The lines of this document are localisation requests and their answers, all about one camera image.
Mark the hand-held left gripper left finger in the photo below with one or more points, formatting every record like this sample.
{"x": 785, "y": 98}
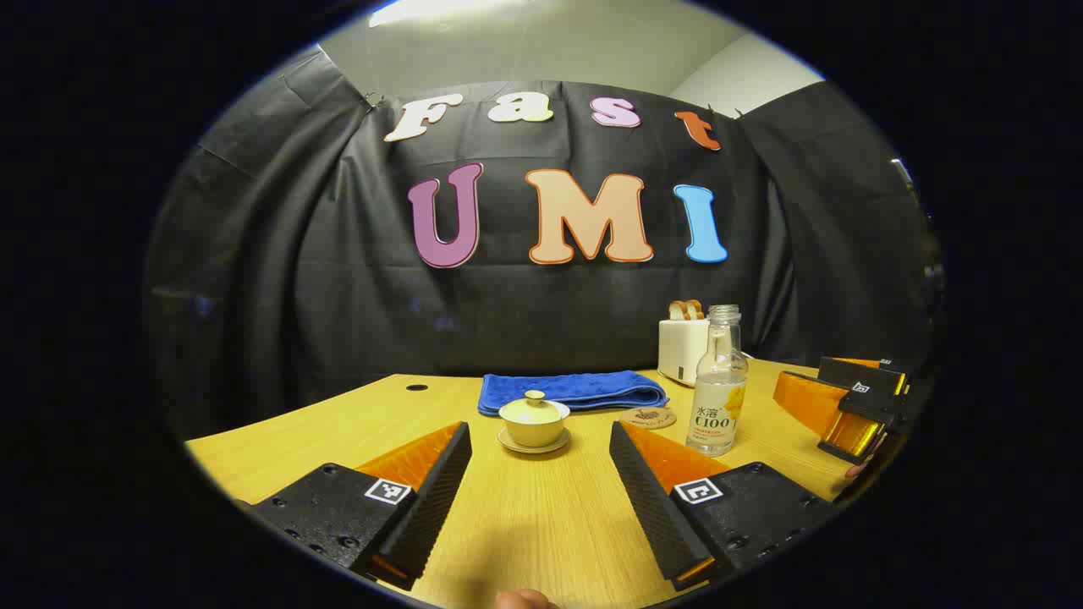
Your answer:
{"x": 436, "y": 499}

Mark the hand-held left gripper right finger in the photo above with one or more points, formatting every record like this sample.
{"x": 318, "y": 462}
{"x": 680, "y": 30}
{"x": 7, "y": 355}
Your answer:
{"x": 651, "y": 507}

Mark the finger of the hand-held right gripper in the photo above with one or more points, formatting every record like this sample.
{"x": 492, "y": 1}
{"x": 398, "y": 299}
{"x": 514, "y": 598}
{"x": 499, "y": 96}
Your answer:
{"x": 871, "y": 406}
{"x": 854, "y": 372}

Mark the round brown coaster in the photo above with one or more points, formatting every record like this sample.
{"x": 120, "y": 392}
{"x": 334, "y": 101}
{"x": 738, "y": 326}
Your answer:
{"x": 647, "y": 418}

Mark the clear glass water bottle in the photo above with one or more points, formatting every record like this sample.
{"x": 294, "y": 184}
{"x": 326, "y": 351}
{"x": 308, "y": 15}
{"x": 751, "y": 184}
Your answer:
{"x": 717, "y": 414}

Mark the yellow ceramic teacup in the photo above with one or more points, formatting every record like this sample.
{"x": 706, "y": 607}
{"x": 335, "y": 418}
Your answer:
{"x": 535, "y": 434}

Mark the yellow ceramic saucer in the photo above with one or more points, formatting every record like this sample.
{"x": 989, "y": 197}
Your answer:
{"x": 535, "y": 450}

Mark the blue folded towel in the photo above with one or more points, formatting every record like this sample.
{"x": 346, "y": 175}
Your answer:
{"x": 575, "y": 391}

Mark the cream white toaster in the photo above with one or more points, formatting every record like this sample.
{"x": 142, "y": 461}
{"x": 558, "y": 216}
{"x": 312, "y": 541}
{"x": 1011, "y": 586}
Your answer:
{"x": 679, "y": 351}

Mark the toast bread slice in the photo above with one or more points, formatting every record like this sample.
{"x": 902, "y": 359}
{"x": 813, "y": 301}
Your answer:
{"x": 677, "y": 311}
{"x": 695, "y": 309}

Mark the black backdrop cloth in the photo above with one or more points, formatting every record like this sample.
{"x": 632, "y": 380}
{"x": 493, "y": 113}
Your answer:
{"x": 338, "y": 321}

